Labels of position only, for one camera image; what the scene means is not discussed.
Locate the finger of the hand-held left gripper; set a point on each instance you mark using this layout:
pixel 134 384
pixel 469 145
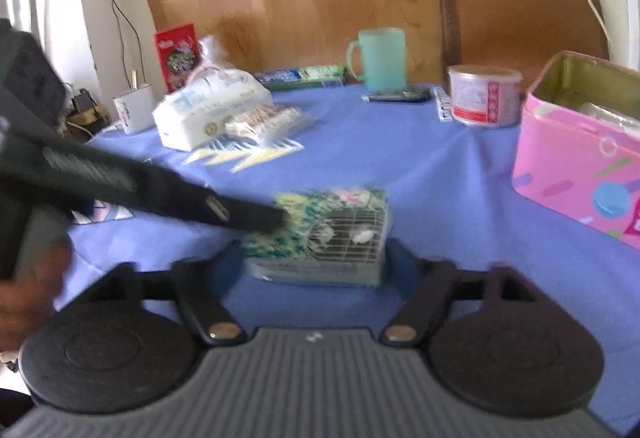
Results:
pixel 215 208

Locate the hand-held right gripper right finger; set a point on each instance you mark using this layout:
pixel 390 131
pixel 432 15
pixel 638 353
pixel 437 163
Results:
pixel 400 258

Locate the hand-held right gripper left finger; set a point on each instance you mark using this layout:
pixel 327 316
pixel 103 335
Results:
pixel 225 265

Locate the pink tin box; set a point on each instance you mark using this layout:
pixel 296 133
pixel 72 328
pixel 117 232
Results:
pixel 565 168

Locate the person's left hand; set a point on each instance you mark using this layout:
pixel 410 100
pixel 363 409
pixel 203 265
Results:
pixel 30 308

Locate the blue printed tablecloth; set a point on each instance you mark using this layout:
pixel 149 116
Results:
pixel 450 193

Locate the white tissue pack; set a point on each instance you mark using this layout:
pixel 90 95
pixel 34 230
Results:
pixel 210 113

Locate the white enamel mug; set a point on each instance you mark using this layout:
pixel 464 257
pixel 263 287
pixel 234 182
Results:
pixel 134 111

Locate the wooden stick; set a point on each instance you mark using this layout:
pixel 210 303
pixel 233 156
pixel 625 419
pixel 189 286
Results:
pixel 135 79

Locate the bagged paper plates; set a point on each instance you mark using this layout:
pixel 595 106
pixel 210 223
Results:
pixel 210 53

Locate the red cereal box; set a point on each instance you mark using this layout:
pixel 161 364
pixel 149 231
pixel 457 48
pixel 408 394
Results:
pixel 176 56

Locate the green toothpaste box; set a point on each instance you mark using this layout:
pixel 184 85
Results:
pixel 300 76

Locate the white striped packet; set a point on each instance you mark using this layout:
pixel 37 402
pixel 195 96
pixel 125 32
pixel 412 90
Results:
pixel 442 103

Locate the red label can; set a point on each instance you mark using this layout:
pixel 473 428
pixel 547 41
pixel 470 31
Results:
pixel 482 98

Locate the mint green cup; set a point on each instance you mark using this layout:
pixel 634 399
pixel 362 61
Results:
pixel 382 58

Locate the silver foil packet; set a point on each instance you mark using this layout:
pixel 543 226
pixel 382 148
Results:
pixel 612 116

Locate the brown chair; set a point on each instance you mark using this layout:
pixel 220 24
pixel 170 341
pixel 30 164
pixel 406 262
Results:
pixel 520 23

